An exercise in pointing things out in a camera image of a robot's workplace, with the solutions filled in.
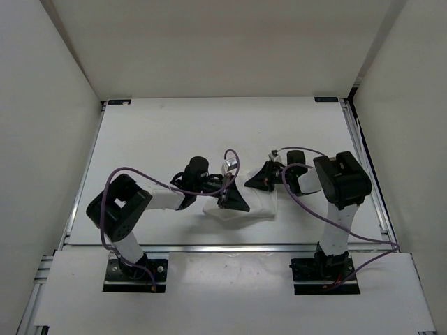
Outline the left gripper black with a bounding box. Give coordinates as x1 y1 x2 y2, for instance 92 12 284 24
193 172 249 211

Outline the aluminium front rail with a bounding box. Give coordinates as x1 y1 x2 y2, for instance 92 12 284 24
62 244 392 253

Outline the white pleated skirt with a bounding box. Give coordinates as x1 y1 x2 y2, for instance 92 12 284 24
203 169 278 223

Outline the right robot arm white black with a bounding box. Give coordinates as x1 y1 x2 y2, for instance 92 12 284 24
244 147 372 282

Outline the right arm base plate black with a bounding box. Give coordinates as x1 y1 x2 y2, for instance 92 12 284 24
289 257 360 296

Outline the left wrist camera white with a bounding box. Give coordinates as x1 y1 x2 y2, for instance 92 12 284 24
221 157 239 174

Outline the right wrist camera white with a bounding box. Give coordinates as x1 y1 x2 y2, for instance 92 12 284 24
268 150 284 168

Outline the blue label right corner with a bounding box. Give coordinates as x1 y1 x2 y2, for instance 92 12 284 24
314 96 339 103

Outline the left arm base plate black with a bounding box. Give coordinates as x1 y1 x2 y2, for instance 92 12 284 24
103 255 168 293

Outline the blue label left corner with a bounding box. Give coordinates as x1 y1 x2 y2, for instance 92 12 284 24
108 99 131 105

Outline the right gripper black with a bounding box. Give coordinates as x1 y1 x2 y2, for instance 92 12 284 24
244 160 293 191

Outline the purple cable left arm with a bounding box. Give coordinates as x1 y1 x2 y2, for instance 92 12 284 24
99 149 240 292

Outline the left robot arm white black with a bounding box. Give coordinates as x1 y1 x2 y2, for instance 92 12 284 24
86 156 250 284

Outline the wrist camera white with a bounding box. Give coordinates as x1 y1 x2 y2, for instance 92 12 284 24
221 157 239 174
268 150 284 168

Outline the blue label corner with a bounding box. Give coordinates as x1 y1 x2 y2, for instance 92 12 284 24
314 96 339 103
108 99 131 105

